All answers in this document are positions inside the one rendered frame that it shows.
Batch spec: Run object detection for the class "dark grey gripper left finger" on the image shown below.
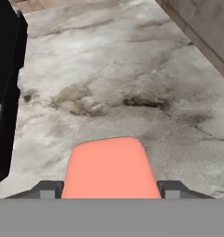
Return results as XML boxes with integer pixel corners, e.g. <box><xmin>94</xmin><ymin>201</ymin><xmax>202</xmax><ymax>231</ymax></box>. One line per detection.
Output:
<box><xmin>5</xmin><ymin>180</ymin><xmax>65</xmax><ymax>200</ymax></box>

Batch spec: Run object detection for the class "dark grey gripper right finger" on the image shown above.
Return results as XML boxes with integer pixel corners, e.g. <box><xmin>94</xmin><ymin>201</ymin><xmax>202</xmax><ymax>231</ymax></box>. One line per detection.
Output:
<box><xmin>156</xmin><ymin>180</ymin><xmax>216</xmax><ymax>200</ymax></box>

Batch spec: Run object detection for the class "salmon pink bar soap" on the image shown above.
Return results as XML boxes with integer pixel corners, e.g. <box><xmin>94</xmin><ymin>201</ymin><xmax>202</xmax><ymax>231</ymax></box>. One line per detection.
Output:
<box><xmin>60</xmin><ymin>136</ymin><xmax>163</xmax><ymax>200</ymax></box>

